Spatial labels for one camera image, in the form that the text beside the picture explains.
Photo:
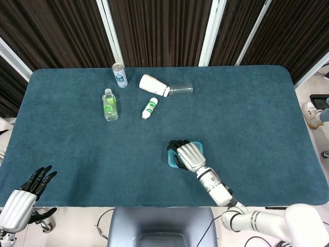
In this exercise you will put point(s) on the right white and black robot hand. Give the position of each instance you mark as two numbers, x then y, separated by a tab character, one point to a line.
191	157

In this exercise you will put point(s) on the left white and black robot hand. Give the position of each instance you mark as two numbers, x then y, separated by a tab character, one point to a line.
15	209

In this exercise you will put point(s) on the teal plastic container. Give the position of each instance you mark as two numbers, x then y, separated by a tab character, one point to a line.
200	148

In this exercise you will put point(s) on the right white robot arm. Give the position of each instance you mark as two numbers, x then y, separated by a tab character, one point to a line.
218	191

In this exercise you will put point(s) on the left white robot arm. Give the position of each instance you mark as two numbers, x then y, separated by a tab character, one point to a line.
5	239

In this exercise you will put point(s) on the caster wheel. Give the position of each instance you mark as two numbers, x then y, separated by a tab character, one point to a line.
47	226

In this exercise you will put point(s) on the small white bottle green label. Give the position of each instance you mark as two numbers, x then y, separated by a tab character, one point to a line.
150	108

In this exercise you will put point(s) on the clear plastic cup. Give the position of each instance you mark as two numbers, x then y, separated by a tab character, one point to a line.
182	89

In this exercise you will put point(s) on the teal velvet tablecloth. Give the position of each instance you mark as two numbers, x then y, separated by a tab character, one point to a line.
102	154

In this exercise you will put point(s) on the clear bottle with green label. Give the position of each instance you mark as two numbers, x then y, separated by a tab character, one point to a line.
110	105

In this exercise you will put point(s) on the white drink can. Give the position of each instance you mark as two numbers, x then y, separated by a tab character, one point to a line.
120	77

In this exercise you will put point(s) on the white sneaker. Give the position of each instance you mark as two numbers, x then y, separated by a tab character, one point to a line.
311	115

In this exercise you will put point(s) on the black tablet device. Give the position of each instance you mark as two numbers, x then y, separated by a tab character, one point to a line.
320	101

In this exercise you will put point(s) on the white partition post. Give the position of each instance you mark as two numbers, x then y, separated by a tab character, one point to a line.
111	31
212	31
14	63
253	31
312	69

